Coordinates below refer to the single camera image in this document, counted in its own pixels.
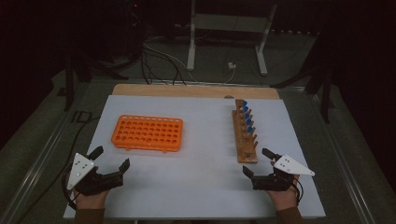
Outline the black tripod stand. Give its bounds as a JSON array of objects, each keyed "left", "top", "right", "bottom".
[
  {"left": 270, "top": 59, "right": 335, "bottom": 124},
  {"left": 57, "top": 49, "right": 130, "bottom": 112}
]

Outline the person's right hand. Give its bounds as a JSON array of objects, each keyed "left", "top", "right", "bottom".
[{"left": 266, "top": 175, "right": 302, "bottom": 213}]

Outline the dark equipment rack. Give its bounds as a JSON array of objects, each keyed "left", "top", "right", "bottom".
[{"left": 122, "top": 0, "right": 148, "bottom": 63}]

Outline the long black floor cable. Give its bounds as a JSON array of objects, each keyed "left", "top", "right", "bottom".
[{"left": 15, "top": 116, "right": 101, "bottom": 224}]

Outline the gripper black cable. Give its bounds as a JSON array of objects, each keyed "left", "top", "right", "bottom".
[
  {"left": 61, "top": 172, "right": 78, "bottom": 210},
  {"left": 292, "top": 178, "right": 304, "bottom": 204}
]

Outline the white cable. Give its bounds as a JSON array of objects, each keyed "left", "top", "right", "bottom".
[{"left": 222, "top": 67, "right": 237, "bottom": 85}]

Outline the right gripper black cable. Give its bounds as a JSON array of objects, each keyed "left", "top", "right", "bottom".
[{"left": 292, "top": 178, "right": 304, "bottom": 204}]

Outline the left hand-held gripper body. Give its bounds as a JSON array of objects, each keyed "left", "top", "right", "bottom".
[{"left": 65, "top": 152, "right": 125, "bottom": 198}]

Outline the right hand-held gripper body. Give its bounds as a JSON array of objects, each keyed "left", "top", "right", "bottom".
[{"left": 251, "top": 154, "right": 316, "bottom": 192}]

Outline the wooden test tube rack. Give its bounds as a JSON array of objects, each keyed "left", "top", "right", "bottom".
[{"left": 231, "top": 98, "right": 260, "bottom": 164}]

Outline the orange plastic test tube rack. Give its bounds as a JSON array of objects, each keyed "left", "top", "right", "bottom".
[{"left": 110, "top": 114, "right": 184, "bottom": 153}]

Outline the person's left hand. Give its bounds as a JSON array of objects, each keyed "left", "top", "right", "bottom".
[{"left": 73, "top": 189, "right": 110, "bottom": 211}]

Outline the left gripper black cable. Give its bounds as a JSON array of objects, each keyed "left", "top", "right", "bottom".
[{"left": 61, "top": 172, "right": 78, "bottom": 210}]

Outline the white metal stand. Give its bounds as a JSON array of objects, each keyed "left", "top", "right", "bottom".
[{"left": 186, "top": 0, "right": 278, "bottom": 77}]

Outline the black cable bundle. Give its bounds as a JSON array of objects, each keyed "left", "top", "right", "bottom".
[{"left": 139, "top": 40, "right": 188, "bottom": 87}]

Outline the aluminium frame rail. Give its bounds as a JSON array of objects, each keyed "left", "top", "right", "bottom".
[
  {"left": 306, "top": 92, "right": 377, "bottom": 224},
  {"left": 0, "top": 90, "right": 92, "bottom": 224}
]

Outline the white board sheet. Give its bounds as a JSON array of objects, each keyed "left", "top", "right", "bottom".
[{"left": 64, "top": 94, "right": 326, "bottom": 219}]

